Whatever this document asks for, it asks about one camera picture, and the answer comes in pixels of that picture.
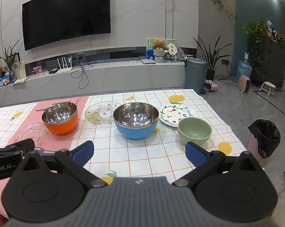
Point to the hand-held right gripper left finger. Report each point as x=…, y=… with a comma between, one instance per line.
x=84, y=152

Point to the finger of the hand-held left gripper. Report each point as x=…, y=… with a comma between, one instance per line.
x=21, y=144

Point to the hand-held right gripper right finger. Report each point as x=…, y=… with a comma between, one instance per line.
x=195, y=155

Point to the small clear glass plate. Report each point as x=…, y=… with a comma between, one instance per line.
x=32, y=133

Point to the green ceramic bowl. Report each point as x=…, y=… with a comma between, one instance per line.
x=194, y=134

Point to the orange steel-lined bowl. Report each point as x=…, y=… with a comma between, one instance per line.
x=60, y=125

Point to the large clear glass plate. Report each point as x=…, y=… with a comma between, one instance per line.
x=98, y=114

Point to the white painted fruit plate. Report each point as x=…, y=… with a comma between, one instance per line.
x=172, y=115

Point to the blue steel-lined bowl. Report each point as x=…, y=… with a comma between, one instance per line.
x=137, y=131

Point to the lemon print checked tablecloth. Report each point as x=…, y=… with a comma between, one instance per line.
x=133, y=150

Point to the blue snack bags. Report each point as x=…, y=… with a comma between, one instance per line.
x=5, y=80

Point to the sheets of paper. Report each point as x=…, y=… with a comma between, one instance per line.
x=20, y=80

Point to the bin with black bag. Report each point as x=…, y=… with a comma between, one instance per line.
x=265, y=136

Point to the white photo card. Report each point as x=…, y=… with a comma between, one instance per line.
x=19, y=69

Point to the grey round trash can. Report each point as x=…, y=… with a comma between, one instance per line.
x=195, y=75

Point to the white wifi router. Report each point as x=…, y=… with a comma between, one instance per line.
x=64, y=70

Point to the pink space heater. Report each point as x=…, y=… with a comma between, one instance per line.
x=244, y=84

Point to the orchid plant in vase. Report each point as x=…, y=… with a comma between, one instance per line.
x=9, y=54

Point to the blue water jug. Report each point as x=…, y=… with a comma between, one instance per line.
x=243, y=69

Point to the long-leaf potted plant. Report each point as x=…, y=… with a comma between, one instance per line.
x=211, y=56

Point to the small white stool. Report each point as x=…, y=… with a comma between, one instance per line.
x=268, y=86

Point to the decorative patterned plate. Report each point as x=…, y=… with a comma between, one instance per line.
x=180, y=54

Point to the white flat box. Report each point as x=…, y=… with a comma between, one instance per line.
x=148, y=61

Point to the white round hand fan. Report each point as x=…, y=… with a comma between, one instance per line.
x=172, y=49

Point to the green picture board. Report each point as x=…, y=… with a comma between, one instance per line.
x=150, y=48

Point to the brown teddy bear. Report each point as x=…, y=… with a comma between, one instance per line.
x=160, y=44

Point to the dark grey cabinet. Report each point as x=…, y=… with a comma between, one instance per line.
x=272, y=61

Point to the trailing green cabinet plant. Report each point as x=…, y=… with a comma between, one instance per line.
x=256, y=33

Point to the black flat television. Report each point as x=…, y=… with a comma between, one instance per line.
x=66, y=14

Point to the small pink photo frame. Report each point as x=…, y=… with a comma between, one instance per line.
x=37, y=70

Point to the wall socket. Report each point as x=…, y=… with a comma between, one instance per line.
x=225, y=62

